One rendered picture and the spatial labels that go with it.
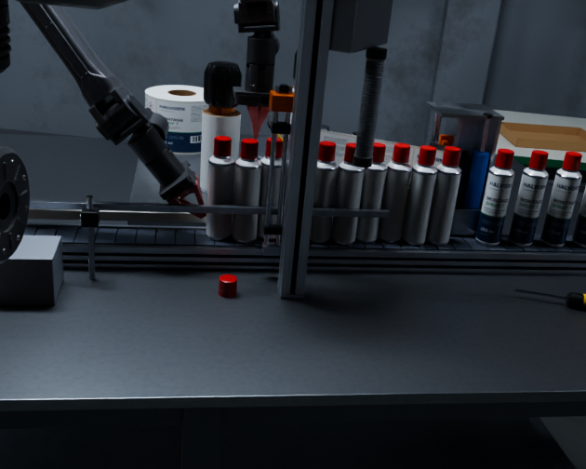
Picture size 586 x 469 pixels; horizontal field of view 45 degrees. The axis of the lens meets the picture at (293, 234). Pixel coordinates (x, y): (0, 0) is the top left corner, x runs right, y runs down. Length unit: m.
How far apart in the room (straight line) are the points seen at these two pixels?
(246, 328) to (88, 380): 0.28
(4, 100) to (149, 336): 4.04
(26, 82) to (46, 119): 0.26
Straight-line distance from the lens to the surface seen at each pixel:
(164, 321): 1.24
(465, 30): 4.49
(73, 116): 4.99
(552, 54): 4.77
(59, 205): 1.39
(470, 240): 1.58
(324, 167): 1.39
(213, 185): 1.38
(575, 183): 1.59
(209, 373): 1.11
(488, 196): 1.53
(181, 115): 1.93
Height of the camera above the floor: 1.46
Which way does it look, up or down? 23 degrees down
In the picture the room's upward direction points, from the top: 5 degrees clockwise
